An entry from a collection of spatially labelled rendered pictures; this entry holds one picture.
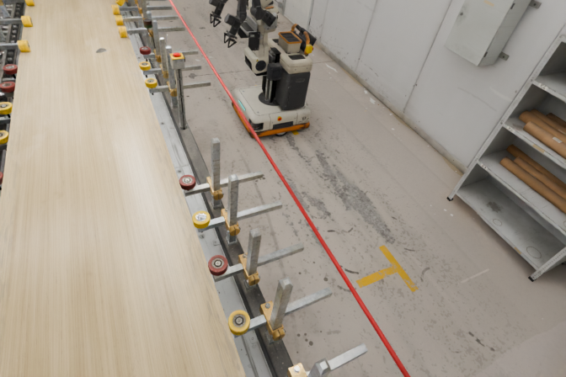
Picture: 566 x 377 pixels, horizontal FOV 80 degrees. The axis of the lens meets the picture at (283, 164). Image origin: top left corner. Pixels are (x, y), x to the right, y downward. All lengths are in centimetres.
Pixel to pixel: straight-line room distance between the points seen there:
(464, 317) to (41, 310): 243
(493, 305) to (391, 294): 75
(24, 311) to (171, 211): 61
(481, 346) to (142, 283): 215
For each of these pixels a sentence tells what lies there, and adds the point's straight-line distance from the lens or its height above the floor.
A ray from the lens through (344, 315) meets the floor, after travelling 246.
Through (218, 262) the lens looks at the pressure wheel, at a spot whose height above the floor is 91.
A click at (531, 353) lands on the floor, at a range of 298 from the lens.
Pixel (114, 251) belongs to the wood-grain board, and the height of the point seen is 90.
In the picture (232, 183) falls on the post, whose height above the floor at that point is 115.
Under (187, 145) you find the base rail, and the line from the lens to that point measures 228.
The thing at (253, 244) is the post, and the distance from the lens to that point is 134.
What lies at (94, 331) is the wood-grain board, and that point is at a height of 90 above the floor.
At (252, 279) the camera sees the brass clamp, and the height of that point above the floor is 82.
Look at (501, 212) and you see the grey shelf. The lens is 349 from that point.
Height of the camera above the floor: 216
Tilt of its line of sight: 42 degrees down
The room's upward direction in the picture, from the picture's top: 10 degrees clockwise
